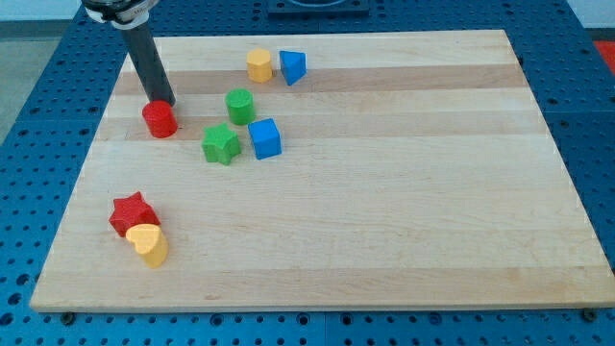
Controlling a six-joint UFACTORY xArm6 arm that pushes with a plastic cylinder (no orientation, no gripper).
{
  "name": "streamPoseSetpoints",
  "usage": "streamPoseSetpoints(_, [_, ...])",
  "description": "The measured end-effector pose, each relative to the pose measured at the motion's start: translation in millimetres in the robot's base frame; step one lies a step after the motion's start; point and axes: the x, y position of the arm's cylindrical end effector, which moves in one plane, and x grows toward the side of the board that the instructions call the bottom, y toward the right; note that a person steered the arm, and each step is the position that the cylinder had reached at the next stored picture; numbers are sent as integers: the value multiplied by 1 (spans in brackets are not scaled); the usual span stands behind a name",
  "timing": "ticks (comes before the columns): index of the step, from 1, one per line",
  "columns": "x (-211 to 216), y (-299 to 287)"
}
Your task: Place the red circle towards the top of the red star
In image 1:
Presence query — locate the blue triangle block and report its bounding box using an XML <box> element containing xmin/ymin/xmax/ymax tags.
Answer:
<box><xmin>279</xmin><ymin>51</ymin><xmax>307</xmax><ymax>86</ymax></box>

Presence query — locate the green star block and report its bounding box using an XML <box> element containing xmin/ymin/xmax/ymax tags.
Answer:
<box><xmin>201</xmin><ymin>123</ymin><xmax>241</xmax><ymax>165</ymax></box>

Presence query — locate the red star block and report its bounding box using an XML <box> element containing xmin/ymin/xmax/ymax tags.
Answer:
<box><xmin>109</xmin><ymin>191</ymin><xmax>160</xmax><ymax>237</ymax></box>

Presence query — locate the yellow heart block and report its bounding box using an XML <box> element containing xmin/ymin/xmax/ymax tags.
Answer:
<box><xmin>126</xmin><ymin>223</ymin><xmax>169</xmax><ymax>268</ymax></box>

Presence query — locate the red cylinder block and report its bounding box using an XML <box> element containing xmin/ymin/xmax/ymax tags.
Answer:
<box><xmin>141</xmin><ymin>100</ymin><xmax>178</xmax><ymax>138</ymax></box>

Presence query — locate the yellow hexagon block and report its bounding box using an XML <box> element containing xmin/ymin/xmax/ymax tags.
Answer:
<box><xmin>246</xmin><ymin>48</ymin><xmax>273</xmax><ymax>83</ymax></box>

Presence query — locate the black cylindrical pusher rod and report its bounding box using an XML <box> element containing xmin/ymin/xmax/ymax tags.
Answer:
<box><xmin>121</xmin><ymin>23</ymin><xmax>176</xmax><ymax>106</ymax></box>

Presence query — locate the blue cube block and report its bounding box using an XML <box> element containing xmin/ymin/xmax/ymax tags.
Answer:
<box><xmin>248</xmin><ymin>118</ymin><xmax>282</xmax><ymax>160</ymax></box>

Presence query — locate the dark blue base plate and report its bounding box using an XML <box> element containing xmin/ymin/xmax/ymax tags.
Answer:
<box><xmin>266</xmin><ymin>0</ymin><xmax>371</xmax><ymax>17</ymax></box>

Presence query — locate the green cylinder block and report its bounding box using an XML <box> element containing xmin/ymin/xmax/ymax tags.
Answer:
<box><xmin>225</xmin><ymin>88</ymin><xmax>256</xmax><ymax>125</ymax></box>

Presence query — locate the silver white tool mount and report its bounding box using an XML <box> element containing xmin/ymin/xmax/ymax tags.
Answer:
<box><xmin>82</xmin><ymin>0</ymin><xmax>160</xmax><ymax>25</ymax></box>

